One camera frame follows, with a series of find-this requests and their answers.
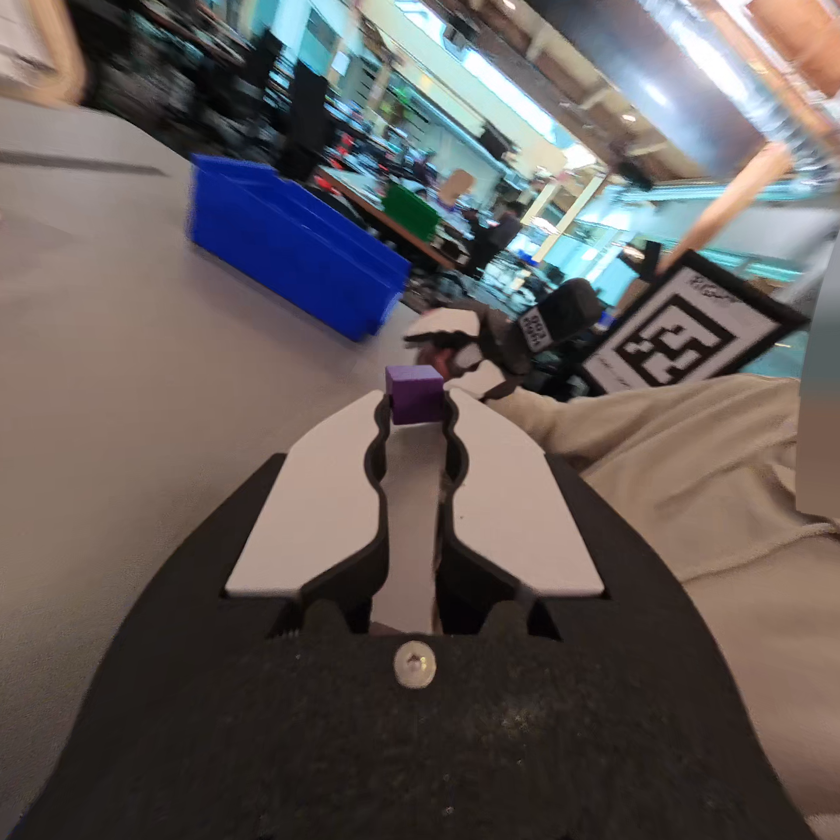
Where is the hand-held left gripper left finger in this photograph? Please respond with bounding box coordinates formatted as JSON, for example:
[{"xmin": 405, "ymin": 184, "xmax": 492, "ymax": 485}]
[{"xmin": 224, "ymin": 390, "xmax": 392, "ymax": 599}]

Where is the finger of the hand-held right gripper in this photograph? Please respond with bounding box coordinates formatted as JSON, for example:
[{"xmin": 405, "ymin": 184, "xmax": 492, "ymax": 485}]
[
  {"xmin": 459, "ymin": 346, "xmax": 508, "ymax": 403},
  {"xmin": 403, "ymin": 307, "xmax": 490, "ymax": 347}
]

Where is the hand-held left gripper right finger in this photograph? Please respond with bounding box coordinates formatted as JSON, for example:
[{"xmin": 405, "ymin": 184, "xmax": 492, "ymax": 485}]
[{"xmin": 436, "ymin": 388, "xmax": 605, "ymax": 599}]

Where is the purple wooden cube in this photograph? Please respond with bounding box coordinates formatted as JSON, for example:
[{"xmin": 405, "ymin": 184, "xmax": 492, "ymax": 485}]
[{"xmin": 385, "ymin": 365, "xmax": 444, "ymax": 424}]

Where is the blue plastic bin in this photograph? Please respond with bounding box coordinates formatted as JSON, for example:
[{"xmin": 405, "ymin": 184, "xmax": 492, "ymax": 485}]
[{"xmin": 187, "ymin": 154, "xmax": 412, "ymax": 342}]

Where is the person's right forearm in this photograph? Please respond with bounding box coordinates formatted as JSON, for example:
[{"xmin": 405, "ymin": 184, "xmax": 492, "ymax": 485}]
[{"xmin": 489, "ymin": 375, "xmax": 840, "ymax": 581}]

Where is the green plastic crate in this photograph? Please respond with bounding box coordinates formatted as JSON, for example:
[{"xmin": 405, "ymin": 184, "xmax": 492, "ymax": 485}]
[{"xmin": 382, "ymin": 182, "xmax": 439, "ymax": 240}]

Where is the printed tag card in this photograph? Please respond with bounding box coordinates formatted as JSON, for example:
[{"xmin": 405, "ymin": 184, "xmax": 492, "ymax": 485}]
[{"xmin": 581, "ymin": 251, "xmax": 809, "ymax": 395}]

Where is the long wooden workshop table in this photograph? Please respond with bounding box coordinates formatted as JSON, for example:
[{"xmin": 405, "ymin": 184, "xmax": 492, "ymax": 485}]
[{"xmin": 315, "ymin": 164, "xmax": 460, "ymax": 270}]

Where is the printed instruction sheet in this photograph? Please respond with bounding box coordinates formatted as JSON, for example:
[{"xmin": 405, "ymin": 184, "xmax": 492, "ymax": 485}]
[{"xmin": 0, "ymin": 0, "xmax": 56, "ymax": 73}]

